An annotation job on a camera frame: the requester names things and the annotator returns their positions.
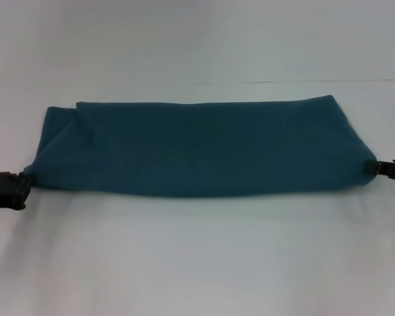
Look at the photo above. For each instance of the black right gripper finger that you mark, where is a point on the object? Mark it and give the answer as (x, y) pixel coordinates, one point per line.
(380, 168)

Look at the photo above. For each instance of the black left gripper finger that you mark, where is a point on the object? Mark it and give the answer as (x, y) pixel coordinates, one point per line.
(18, 200)
(19, 182)

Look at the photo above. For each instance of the blue shirt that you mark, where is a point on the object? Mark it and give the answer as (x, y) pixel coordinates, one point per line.
(200, 148)

